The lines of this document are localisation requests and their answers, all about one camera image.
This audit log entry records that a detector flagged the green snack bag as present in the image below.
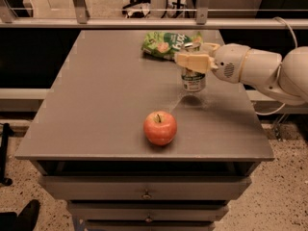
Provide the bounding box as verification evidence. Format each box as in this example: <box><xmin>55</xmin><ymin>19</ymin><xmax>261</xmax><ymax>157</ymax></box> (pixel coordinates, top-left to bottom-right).
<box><xmin>141</xmin><ymin>31</ymin><xmax>203</xmax><ymax>60</ymax></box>

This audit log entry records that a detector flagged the bottom grey drawer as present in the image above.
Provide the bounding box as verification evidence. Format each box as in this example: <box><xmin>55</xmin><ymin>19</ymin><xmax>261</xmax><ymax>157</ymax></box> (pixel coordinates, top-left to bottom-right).
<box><xmin>86</xmin><ymin>220</ymin><xmax>215</xmax><ymax>231</ymax></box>

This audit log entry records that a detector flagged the silver green 7up can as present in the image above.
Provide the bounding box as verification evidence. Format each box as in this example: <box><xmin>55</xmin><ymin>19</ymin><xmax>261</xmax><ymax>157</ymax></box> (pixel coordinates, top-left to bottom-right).
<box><xmin>181</xmin><ymin>42</ymin><xmax>206</xmax><ymax>92</ymax></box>

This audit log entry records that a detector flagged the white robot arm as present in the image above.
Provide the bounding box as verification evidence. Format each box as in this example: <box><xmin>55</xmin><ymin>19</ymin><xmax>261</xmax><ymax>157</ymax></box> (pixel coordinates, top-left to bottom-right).
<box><xmin>174</xmin><ymin>43</ymin><xmax>308</xmax><ymax>106</ymax></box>

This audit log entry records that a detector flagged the red apple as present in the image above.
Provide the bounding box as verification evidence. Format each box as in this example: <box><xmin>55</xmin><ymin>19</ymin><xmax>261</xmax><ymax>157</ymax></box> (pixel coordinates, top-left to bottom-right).
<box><xmin>143</xmin><ymin>111</ymin><xmax>177</xmax><ymax>146</ymax></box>

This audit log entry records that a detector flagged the white cable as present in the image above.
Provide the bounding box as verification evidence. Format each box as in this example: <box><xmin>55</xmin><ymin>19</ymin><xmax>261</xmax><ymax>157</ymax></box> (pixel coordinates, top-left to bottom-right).
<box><xmin>254</xmin><ymin>16</ymin><xmax>299</xmax><ymax>116</ymax></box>

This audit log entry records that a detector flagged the grey drawer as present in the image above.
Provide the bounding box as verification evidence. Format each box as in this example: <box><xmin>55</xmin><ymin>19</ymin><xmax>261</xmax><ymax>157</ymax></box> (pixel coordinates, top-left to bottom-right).
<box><xmin>39</xmin><ymin>176</ymin><xmax>251</xmax><ymax>200</ymax></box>
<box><xmin>86</xmin><ymin>220</ymin><xmax>215</xmax><ymax>231</ymax></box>
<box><xmin>68</xmin><ymin>203</ymin><xmax>228</xmax><ymax>221</ymax></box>

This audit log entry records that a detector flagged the black office chair base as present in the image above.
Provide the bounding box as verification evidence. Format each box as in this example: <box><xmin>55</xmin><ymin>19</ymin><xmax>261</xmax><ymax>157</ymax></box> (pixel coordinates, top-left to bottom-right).
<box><xmin>122</xmin><ymin>0</ymin><xmax>150</xmax><ymax>18</ymax></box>

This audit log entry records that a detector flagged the black stand left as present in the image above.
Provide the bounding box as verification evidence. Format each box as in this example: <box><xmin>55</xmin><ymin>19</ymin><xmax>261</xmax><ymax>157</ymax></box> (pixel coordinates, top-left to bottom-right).
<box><xmin>0</xmin><ymin>123</ymin><xmax>13</xmax><ymax>186</ymax></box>

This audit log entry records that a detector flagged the middle grey drawer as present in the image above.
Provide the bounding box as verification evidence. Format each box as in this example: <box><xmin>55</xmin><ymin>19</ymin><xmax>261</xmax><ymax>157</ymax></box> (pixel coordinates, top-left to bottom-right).
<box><xmin>68</xmin><ymin>203</ymin><xmax>228</xmax><ymax>221</ymax></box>

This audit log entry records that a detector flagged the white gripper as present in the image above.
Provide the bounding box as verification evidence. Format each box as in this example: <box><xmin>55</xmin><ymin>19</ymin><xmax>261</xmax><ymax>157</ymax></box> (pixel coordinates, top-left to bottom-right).
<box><xmin>174</xmin><ymin>42</ymin><xmax>250</xmax><ymax>84</ymax></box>

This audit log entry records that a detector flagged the grey drawer cabinet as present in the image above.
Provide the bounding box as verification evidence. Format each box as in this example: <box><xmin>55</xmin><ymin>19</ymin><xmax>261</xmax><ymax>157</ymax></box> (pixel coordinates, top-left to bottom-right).
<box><xmin>14</xmin><ymin>29</ymin><xmax>276</xmax><ymax>231</ymax></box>

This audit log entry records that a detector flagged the top grey drawer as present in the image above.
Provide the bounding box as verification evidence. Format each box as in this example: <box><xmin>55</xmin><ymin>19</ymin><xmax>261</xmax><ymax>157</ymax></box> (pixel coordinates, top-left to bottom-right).
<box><xmin>39</xmin><ymin>176</ymin><xmax>251</xmax><ymax>200</ymax></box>

